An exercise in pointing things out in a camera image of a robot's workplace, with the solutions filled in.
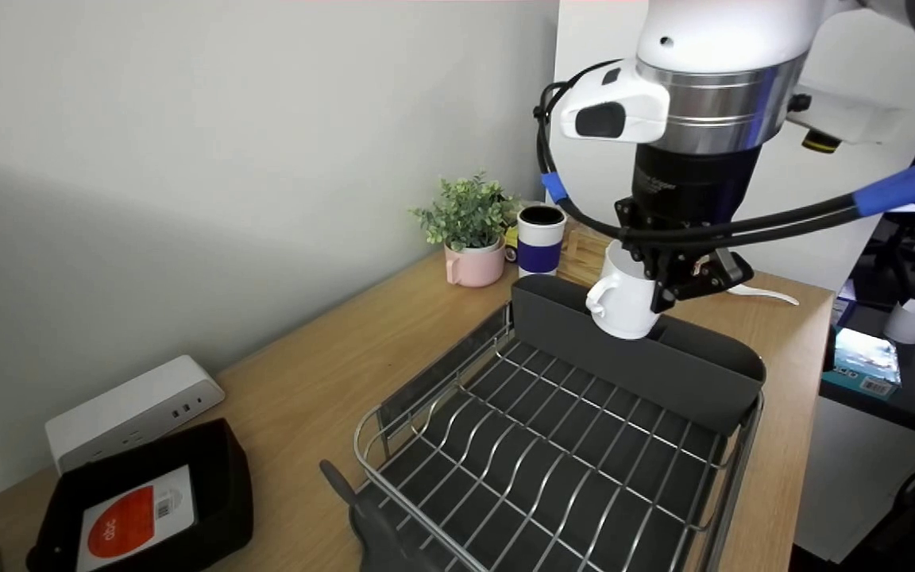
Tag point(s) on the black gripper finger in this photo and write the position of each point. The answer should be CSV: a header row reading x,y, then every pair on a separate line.
x,y
717,274
667,274

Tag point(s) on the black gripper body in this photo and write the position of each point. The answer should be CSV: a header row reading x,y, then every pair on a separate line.
x,y
682,191

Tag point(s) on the white plastic mug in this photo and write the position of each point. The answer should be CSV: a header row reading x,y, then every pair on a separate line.
x,y
622,301

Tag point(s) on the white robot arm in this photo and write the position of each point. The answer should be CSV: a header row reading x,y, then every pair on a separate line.
x,y
711,82

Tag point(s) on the white plastic spoon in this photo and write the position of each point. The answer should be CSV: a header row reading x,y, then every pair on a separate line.
x,y
765,295

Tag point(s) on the small wooden crate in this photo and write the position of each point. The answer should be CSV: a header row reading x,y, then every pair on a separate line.
x,y
583,255

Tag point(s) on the white cup with blue band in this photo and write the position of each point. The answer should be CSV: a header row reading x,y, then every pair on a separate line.
x,y
540,233

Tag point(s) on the black side table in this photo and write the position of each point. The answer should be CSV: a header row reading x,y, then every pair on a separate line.
x,y
866,370

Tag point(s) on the steel and black dish rack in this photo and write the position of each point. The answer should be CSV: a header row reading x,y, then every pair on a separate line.
x,y
548,445

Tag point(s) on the green plant in pink pot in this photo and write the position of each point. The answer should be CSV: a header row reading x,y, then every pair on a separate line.
x,y
469,221

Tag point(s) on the white rectangular box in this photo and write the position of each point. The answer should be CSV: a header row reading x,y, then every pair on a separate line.
x,y
133,414

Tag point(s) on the black tray with red card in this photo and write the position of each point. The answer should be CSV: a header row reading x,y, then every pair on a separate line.
x,y
169,506

